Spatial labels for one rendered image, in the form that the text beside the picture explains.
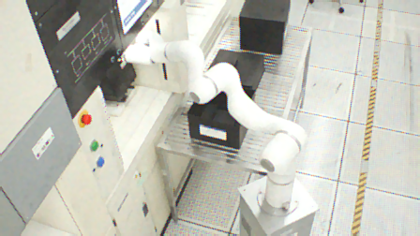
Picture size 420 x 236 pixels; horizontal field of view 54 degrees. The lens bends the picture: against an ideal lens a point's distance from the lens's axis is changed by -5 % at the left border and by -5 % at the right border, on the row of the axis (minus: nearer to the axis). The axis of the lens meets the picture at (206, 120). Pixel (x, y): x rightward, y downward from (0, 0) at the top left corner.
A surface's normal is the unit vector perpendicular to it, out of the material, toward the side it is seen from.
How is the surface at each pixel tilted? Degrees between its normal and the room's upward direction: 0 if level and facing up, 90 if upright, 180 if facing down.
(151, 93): 0
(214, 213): 0
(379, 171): 0
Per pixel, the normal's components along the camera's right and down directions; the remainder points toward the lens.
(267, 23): -0.27, 0.70
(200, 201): -0.05, -0.69
